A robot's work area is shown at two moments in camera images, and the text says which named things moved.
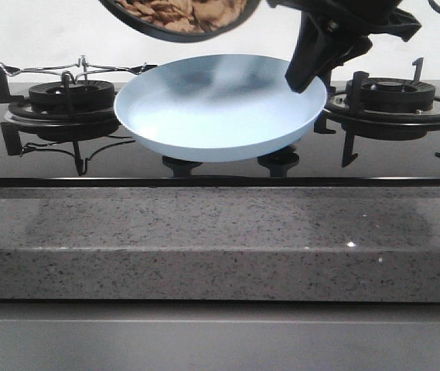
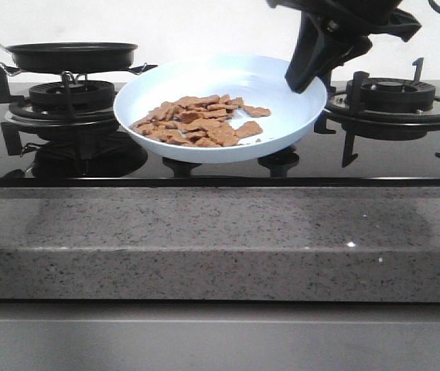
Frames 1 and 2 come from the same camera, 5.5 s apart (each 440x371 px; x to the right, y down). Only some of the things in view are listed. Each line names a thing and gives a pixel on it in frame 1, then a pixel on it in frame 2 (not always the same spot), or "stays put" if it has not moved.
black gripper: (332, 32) stays put
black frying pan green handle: (179, 35) -> (64, 57)
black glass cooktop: (70, 134) stays put
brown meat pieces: (196, 15) -> (204, 121)
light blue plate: (216, 107) stays put
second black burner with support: (395, 109) stays put
